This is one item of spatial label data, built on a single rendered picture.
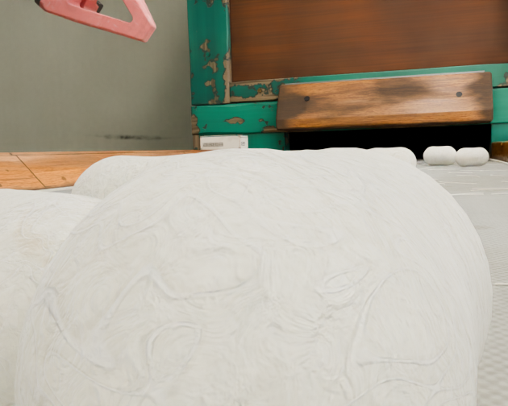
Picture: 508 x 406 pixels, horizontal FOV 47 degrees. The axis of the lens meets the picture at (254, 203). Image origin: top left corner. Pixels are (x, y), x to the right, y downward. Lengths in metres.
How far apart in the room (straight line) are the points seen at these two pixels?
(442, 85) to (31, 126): 1.46
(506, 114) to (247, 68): 0.40
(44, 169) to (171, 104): 1.42
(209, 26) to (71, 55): 1.04
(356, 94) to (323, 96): 0.05
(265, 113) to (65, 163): 0.55
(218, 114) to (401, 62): 0.30
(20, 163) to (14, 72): 1.68
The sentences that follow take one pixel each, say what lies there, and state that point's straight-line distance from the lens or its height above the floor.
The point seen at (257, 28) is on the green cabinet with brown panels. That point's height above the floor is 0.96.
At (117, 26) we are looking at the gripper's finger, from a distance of 0.45.
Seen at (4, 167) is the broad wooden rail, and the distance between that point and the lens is 0.38.
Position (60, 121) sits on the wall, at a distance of 1.97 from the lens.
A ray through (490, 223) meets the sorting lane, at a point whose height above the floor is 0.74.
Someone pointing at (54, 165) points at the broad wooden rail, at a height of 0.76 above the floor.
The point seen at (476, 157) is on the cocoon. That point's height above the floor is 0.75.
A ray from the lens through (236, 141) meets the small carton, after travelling 0.81.
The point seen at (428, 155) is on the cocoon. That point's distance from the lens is 0.65.
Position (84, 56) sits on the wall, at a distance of 1.95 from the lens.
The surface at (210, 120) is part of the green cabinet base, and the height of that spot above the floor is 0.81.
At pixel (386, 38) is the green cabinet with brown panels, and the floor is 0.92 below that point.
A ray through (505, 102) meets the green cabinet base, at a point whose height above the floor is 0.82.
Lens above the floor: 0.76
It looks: 5 degrees down
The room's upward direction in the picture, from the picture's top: 2 degrees counter-clockwise
